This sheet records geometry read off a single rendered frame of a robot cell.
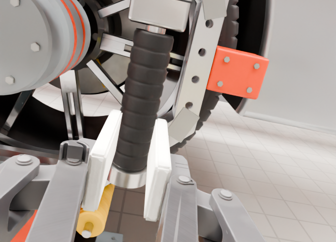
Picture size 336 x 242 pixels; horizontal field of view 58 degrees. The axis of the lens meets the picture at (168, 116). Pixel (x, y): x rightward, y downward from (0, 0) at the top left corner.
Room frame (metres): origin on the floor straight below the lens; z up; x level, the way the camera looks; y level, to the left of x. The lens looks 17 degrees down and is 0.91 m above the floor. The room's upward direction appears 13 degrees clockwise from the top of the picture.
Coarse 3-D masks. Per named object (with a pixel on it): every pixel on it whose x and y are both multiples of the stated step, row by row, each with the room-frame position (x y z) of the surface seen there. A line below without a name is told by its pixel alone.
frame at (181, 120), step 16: (208, 0) 0.49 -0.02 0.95; (224, 0) 0.49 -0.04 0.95; (208, 16) 0.49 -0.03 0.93; (224, 16) 0.49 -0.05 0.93; (192, 32) 0.53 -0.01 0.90; (208, 32) 0.49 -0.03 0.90; (192, 48) 0.49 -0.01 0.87; (208, 48) 0.49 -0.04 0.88; (192, 64) 0.49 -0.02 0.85; (208, 64) 0.49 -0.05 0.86; (192, 80) 0.53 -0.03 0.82; (176, 96) 0.53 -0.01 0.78; (192, 96) 0.49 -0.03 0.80; (176, 112) 0.49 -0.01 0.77; (192, 112) 0.49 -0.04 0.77; (176, 128) 0.49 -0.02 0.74; (192, 128) 0.49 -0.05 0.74; (0, 144) 0.51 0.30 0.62; (0, 160) 0.46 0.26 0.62; (48, 160) 0.51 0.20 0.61
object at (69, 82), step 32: (96, 0) 0.62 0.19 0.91; (128, 0) 0.58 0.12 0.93; (192, 0) 0.57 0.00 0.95; (96, 32) 0.61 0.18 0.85; (96, 64) 0.58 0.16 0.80; (0, 96) 0.65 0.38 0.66; (32, 96) 0.76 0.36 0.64; (64, 96) 0.57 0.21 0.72; (0, 128) 0.55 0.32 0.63; (32, 128) 0.62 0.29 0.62; (64, 128) 0.67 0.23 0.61; (96, 128) 0.68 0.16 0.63
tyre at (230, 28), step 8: (232, 0) 0.58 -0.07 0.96; (232, 8) 0.58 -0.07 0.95; (232, 16) 0.58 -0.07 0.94; (224, 24) 0.58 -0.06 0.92; (232, 24) 0.58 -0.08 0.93; (224, 32) 0.58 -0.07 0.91; (232, 32) 0.58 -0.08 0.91; (224, 40) 0.58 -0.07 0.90; (232, 40) 0.58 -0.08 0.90; (200, 48) 0.57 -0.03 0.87; (232, 48) 0.58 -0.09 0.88; (208, 96) 0.58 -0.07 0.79; (216, 96) 0.58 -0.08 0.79; (208, 104) 0.58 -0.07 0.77; (200, 112) 0.58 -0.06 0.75; (208, 112) 0.58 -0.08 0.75; (200, 120) 0.58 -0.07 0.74; (192, 136) 0.58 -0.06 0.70; (8, 144) 0.54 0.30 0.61; (176, 144) 0.57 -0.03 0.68; (184, 144) 0.58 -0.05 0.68
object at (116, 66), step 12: (108, 0) 0.73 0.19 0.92; (120, 12) 0.73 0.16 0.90; (108, 24) 0.68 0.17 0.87; (120, 24) 0.73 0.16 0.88; (132, 24) 0.73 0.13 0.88; (144, 24) 0.74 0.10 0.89; (96, 36) 0.68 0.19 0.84; (132, 36) 0.73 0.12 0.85; (108, 60) 0.73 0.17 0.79; (120, 60) 0.73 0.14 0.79; (84, 72) 0.72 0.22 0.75; (108, 72) 0.73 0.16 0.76; (120, 72) 0.73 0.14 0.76; (84, 84) 0.72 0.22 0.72; (96, 84) 0.73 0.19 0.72
